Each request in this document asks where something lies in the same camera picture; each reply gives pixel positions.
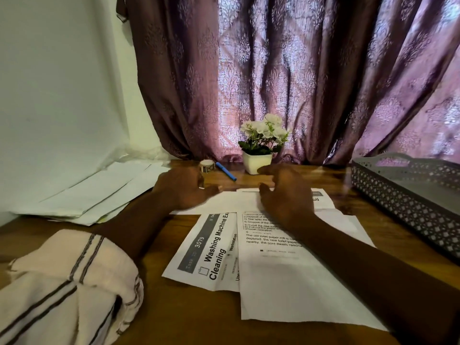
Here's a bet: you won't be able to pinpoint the person's right hand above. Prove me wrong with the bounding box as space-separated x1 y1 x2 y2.
257 164 317 230

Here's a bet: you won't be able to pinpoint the person's left hand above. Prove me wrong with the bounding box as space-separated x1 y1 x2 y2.
152 165 221 211

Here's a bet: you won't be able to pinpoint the person's right forearm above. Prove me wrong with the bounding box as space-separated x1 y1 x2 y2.
287 215 460 345

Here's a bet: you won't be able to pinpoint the person's left forearm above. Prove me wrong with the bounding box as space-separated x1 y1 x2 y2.
90 192 171 264

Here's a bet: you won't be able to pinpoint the blank white paper sheet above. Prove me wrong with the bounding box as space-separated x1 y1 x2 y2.
170 191 261 216

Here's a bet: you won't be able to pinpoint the blue pen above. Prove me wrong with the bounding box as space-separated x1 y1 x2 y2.
215 161 238 182

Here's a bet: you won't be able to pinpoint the white flowers in white pot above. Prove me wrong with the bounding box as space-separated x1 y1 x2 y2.
237 113 290 175

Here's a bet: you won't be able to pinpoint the printed sheet with grey header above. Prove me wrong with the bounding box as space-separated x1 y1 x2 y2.
161 212 240 293

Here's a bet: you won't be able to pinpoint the folded printed instruction sheet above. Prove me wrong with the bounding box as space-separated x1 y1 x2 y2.
236 188 389 333

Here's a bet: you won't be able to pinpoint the pile of white paper sheets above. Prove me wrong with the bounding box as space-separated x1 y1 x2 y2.
10 154 172 227

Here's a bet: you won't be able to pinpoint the purple patterned curtain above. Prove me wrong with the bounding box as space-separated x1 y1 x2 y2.
116 0 460 167

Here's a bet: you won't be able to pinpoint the grey perforated plastic tray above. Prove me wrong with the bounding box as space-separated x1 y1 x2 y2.
350 152 460 259

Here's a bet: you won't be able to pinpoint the white striped shirt sleeve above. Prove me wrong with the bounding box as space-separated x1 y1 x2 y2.
0 229 144 345

